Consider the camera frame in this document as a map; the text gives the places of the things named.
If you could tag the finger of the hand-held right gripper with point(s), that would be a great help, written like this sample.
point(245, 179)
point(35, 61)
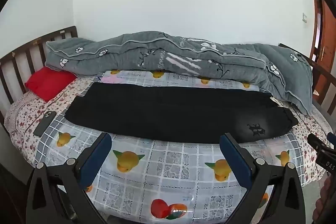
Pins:
point(332, 139)
point(316, 142)

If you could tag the black smartphone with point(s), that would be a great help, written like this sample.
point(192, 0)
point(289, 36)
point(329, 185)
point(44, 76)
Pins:
point(45, 123)

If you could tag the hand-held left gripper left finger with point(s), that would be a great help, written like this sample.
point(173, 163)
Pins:
point(95, 158)

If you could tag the brown wooden door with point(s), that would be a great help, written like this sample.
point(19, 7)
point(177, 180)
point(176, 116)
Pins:
point(326, 37)

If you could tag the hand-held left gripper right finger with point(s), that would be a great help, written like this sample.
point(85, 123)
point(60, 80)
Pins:
point(236, 158)

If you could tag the dark wooden footboard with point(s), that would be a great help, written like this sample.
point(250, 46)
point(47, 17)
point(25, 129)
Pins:
point(324, 82)

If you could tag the black pants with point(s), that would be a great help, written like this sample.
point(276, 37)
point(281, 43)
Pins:
point(170, 113)

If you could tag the person's right hand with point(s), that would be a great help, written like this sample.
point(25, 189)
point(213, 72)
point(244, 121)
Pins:
point(328, 197)

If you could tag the grey floral quilt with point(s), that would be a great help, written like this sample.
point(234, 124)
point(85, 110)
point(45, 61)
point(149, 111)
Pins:
point(162, 56)

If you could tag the white wall switch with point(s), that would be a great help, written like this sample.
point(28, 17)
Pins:
point(305, 17)

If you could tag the red pillow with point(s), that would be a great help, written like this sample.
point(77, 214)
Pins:
point(50, 82)

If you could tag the fruit print plastic sheet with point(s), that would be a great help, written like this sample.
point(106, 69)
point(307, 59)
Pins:
point(168, 169)

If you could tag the floral bed sheet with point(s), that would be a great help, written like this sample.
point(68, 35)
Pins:
point(23, 119)

